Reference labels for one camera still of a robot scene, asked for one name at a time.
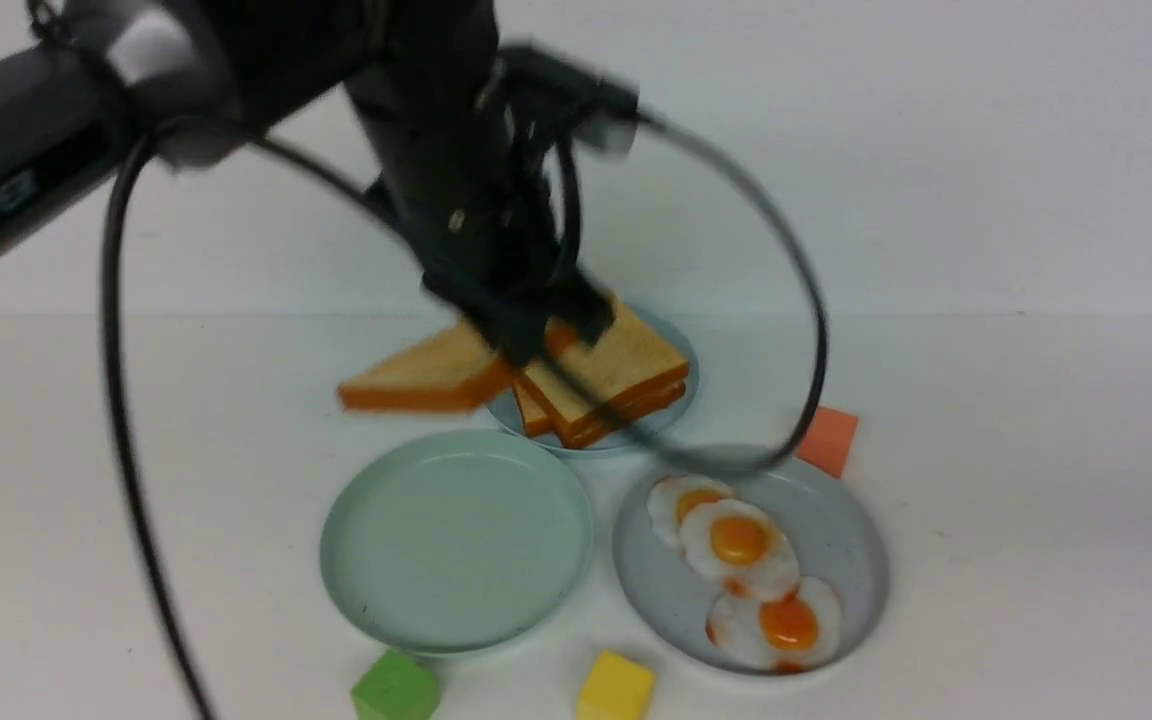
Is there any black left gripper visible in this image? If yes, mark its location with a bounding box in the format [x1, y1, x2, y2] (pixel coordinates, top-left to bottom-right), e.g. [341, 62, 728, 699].
[361, 61, 614, 367]

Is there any fried egg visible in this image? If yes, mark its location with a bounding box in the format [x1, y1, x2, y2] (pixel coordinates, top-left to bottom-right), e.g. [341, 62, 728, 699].
[679, 498, 801, 602]
[705, 577, 844, 675]
[646, 473, 736, 550]

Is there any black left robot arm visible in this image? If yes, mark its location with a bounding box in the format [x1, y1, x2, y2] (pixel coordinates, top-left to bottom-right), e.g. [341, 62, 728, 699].
[0, 1, 636, 364]

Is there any blue bread plate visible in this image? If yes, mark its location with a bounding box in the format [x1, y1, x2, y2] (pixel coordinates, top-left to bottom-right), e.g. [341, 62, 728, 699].
[486, 302, 702, 458]

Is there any green plate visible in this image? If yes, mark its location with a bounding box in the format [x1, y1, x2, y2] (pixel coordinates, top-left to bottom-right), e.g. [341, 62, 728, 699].
[319, 430, 594, 657]

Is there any orange foam cube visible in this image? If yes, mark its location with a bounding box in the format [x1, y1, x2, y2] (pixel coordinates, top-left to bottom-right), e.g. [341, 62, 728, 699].
[795, 406, 861, 480]

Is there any grey egg plate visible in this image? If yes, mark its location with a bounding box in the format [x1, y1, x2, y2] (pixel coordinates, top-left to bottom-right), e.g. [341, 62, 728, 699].
[609, 458, 890, 683]

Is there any yellow foam cube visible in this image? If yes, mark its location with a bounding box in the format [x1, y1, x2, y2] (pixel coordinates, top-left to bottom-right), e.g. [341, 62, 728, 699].
[575, 650, 657, 720]

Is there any green foam cube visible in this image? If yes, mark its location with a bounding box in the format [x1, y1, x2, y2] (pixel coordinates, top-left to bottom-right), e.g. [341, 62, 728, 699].
[349, 647, 442, 720]

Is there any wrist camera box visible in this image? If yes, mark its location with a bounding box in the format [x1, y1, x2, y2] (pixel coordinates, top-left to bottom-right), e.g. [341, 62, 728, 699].
[494, 41, 639, 158]

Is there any black camera cable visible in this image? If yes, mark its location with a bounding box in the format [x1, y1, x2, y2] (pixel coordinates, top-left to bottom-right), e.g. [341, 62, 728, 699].
[101, 109, 829, 720]

